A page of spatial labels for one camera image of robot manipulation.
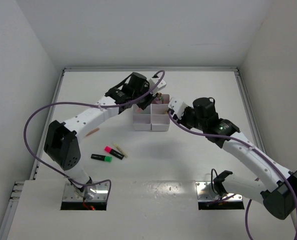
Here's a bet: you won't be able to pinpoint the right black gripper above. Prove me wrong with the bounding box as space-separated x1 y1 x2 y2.
172 105 206 132

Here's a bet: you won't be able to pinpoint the colourful glue stick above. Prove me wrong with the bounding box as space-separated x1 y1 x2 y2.
154 92 164 104

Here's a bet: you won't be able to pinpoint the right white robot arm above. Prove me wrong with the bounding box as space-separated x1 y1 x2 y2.
168 97 297 220

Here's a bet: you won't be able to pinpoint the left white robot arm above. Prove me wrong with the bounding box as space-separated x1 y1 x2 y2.
43 72 159 191

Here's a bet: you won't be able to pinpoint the left white divided container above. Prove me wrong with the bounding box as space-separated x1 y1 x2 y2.
132 105 152 132

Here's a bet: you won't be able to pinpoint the white divided container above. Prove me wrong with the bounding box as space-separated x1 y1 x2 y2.
132 105 152 132
150 94 170 132

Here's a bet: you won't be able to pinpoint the right white divided container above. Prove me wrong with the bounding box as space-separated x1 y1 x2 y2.
150 94 170 132

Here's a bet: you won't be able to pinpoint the orange highlighter pencil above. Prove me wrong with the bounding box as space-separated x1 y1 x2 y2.
86 127 99 137

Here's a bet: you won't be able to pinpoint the yellow slim highlighter pen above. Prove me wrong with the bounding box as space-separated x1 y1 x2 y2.
112 142 128 158

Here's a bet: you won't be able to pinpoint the pink cap black highlighter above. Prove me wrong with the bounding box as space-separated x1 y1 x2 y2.
104 146 125 160

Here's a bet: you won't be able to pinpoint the green cap black highlighter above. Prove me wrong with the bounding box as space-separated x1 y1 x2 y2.
90 154 113 163

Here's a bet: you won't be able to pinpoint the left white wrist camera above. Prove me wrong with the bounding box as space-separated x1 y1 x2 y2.
148 75 167 96

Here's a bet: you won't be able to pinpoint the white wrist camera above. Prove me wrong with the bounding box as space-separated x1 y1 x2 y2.
148 75 167 96
168 97 188 119

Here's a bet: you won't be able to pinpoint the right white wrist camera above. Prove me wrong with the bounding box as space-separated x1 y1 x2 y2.
168 97 188 119

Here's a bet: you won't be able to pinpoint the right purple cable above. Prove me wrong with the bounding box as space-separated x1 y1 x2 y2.
167 111 297 240

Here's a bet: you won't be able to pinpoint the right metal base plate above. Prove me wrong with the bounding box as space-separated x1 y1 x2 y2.
195 181 243 204

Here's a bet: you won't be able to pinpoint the metal base plate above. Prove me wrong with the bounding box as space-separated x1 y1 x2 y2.
195 181 243 204
62 182 110 203

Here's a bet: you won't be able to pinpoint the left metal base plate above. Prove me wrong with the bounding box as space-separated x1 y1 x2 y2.
62 182 110 203

